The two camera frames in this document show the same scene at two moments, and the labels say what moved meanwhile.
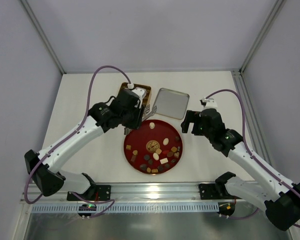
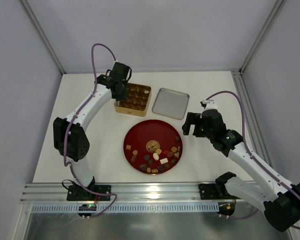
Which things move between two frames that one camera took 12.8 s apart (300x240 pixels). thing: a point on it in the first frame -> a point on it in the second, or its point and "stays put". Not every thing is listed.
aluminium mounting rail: (135, 192) stays put
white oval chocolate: (155, 156) stays put
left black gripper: (139, 118) -> (119, 93)
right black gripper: (194, 123) stays put
